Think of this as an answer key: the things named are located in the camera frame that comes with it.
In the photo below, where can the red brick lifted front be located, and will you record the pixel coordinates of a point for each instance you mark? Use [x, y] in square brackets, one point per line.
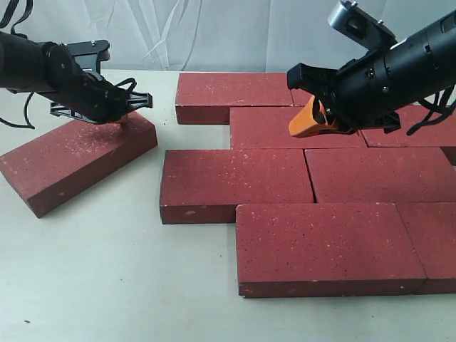
[206, 186]

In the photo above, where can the red brick front large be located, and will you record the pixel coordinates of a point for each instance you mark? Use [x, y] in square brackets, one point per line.
[312, 250]

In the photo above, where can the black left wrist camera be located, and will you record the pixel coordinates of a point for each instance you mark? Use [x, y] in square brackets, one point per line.
[90, 54]

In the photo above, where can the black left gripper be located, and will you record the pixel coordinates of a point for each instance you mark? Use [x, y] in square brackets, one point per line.
[87, 95]

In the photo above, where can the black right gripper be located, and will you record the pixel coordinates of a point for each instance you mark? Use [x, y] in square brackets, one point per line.
[423, 66]

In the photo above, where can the red brick pushed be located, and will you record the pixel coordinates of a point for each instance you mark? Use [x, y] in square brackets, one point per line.
[268, 128]

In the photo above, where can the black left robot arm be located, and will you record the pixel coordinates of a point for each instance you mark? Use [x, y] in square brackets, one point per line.
[23, 66]

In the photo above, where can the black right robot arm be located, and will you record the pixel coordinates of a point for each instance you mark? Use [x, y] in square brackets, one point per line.
[441, 21]

